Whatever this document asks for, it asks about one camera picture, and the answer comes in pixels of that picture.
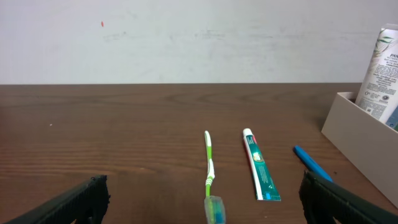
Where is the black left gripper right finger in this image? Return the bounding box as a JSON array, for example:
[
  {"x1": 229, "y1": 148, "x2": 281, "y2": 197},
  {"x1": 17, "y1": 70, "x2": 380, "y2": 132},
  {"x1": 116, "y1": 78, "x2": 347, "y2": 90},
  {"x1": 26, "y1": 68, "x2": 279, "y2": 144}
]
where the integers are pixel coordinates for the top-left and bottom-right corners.
[{"x1": 299, "y1": 170, "x2": 397, "y2": 224}]

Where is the green toothpaste tube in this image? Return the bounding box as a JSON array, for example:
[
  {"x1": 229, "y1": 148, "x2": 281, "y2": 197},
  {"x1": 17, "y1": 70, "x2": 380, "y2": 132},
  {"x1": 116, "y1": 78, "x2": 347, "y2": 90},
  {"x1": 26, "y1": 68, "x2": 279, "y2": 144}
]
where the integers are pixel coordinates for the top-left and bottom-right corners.
[{"x1": 243, "y1": 128, "x2": 281, "y2": 201}]

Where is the white lotion tube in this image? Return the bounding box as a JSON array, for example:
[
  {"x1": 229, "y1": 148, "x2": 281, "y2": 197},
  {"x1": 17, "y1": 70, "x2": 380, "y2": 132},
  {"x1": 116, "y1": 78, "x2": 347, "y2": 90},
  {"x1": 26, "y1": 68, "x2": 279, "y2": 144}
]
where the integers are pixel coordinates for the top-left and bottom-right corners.
[{"x1": 355, "y1": 24, "x2": 397, "y2": 123}]

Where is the white box with red bottom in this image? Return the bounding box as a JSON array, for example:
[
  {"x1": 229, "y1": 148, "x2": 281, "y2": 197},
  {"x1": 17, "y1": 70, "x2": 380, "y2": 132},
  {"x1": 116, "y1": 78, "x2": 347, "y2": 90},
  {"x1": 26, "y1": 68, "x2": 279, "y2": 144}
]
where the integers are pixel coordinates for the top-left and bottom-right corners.
[{"x1": 322, "y1": 92, "x2": 397, "y2": 205}]

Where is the blue disposable razor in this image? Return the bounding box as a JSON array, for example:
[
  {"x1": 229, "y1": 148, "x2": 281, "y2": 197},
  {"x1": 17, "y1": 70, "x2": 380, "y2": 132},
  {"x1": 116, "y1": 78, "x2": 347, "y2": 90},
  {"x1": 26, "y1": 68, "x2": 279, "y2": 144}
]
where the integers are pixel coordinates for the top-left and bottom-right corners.
[{"x1": 293, "y1": 146, "x2": 333, "y2": 182}]

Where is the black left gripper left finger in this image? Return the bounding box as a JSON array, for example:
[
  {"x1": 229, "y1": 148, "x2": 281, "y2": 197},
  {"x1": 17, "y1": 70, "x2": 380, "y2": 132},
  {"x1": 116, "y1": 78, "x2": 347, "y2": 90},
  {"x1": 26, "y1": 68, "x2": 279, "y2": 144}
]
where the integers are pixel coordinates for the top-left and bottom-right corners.
[{"x1": 8, "y1": 175, "x2": 110, "y2": 224}]

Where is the green white toothbrush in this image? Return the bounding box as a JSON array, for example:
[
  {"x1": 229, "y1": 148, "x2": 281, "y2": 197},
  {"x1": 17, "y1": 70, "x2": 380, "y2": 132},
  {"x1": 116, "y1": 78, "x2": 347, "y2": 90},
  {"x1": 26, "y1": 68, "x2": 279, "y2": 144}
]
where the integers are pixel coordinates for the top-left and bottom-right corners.
[{"x1": 204, "y1": 131, "x2": 226, "y2": 224}]

